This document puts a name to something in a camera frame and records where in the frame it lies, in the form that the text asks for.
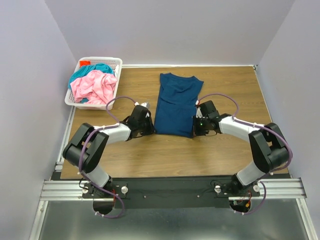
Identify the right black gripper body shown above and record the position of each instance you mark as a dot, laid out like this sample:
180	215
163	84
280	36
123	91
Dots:
200	127

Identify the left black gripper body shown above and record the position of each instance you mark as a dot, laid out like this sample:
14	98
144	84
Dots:
146	128

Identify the dark blue t shirt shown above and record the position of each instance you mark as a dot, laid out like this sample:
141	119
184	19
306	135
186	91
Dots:
176	105

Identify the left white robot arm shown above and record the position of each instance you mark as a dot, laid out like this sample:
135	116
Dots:
87	145

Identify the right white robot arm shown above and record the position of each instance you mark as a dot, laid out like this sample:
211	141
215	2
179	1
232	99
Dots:
269	149

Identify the pink t shirt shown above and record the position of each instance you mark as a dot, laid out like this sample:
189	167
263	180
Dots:
96	88

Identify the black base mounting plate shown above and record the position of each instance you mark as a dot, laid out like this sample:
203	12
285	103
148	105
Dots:
220	191

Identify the teal t shirt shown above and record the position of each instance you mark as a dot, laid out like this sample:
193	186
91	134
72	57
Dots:
84	70

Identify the orange cloth in basket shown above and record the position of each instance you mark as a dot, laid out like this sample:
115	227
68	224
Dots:
84	63

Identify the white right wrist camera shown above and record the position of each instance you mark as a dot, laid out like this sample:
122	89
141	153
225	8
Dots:
198	110

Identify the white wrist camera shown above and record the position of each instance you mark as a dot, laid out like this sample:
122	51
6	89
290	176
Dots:
198	110
144	104

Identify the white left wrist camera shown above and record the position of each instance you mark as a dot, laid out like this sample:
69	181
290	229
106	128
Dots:
144	104

